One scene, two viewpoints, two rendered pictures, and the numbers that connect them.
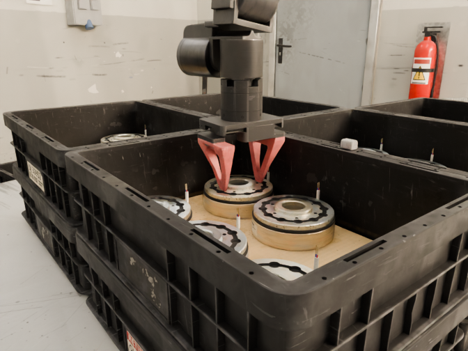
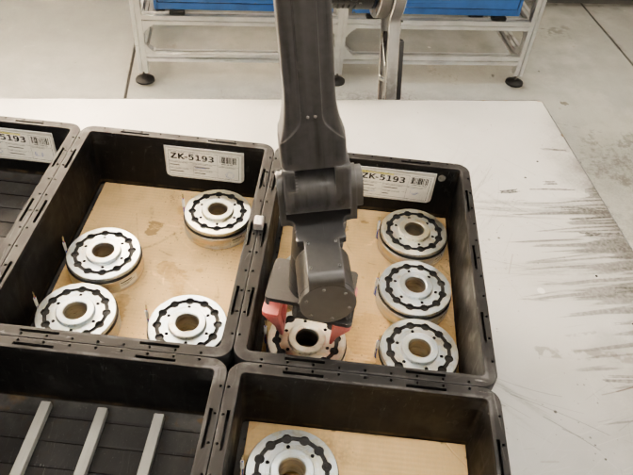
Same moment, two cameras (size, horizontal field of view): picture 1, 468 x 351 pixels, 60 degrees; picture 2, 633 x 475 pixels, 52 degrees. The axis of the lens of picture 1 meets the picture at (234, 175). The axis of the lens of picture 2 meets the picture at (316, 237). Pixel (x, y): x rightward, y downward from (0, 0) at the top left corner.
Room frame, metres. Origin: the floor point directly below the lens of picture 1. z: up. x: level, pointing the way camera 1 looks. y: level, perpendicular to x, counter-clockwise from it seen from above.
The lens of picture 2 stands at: (0.95, 0.31, 1.54)
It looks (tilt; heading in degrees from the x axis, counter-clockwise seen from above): 45 degrees down; 219
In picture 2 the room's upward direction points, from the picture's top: 6 degrees clockwise
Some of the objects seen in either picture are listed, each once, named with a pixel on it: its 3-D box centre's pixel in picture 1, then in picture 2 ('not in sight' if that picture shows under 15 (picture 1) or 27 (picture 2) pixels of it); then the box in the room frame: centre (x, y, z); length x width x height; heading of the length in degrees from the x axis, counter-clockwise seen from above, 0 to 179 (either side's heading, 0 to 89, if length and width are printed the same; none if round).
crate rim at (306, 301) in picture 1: (253, 176); (367, 252); (0.43, -0.02, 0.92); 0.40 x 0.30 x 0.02; 38
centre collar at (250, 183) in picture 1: (238, 183); (306, 338); (0.56, -0.01, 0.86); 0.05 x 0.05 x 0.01
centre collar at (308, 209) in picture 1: (293, 207); not in sight; (0.47, -0.07, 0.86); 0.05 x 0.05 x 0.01
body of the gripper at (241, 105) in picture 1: (241, 104); (314, 273); (0.55, -0.01, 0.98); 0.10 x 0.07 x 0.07; 123
